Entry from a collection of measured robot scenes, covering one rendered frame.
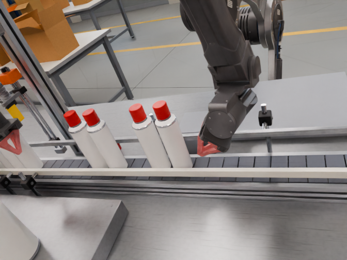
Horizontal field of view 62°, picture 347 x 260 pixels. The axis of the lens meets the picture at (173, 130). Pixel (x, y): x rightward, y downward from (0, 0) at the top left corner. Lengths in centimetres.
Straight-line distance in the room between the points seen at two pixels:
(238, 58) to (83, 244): 53
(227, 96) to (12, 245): 55
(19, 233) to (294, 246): 58
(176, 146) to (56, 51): 200
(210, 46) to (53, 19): 219
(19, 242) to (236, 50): 61
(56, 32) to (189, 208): 211
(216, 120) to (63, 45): 221
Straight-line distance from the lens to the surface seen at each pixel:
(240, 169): 67
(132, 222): 78
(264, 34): 142
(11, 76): 95
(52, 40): 257
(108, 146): 78
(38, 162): 105
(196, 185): 72
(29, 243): 78
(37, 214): 90
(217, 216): 71
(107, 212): 76
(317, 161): 73
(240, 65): 52
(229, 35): 50
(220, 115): 51
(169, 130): 66
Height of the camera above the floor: 139
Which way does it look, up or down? 34 degrees down
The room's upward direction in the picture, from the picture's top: 21 degrees counter-clockwise
